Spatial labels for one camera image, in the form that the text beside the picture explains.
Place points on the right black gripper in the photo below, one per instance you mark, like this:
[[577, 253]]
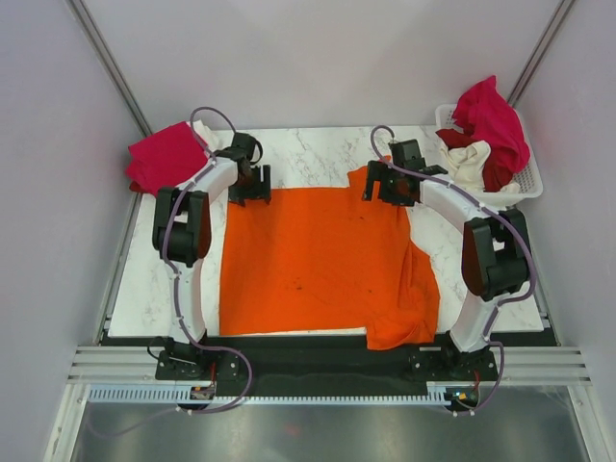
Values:
[[380, 171]]

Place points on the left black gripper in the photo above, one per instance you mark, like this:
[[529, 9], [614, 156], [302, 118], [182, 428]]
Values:
[[261, 191]]

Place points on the orange t shirt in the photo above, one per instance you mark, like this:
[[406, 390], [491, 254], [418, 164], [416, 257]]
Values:
[[326, 259]]

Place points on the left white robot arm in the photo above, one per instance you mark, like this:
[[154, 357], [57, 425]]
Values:
[[182, 226]]

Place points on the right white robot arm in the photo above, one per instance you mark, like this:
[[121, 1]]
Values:
[[496, 263]]

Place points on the folded white t shirt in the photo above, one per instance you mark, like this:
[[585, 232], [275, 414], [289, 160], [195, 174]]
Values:
[[206, 139]]

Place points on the crumpled white t shirt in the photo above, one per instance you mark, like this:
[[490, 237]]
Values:
[[465, 166]]

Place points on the folded magenta t shirt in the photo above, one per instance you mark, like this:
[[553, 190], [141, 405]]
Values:
[[165, 159]]

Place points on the dark red t shirt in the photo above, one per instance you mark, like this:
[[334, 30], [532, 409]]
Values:
[[496, 172]]

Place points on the crumpled magenta t shirt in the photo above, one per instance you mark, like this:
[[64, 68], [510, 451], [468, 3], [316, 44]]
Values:
[[485, 115]]

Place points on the white plastic basket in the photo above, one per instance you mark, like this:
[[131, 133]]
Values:
[[529, 179]]

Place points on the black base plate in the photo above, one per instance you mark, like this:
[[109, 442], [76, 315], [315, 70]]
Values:
[[339, 364]]

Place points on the white slotted cable duct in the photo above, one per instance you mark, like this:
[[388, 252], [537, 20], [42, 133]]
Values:
[[190, 395]]

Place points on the aluminium frame rail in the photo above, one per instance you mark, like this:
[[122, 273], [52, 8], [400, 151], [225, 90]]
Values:
[[112, 365]]

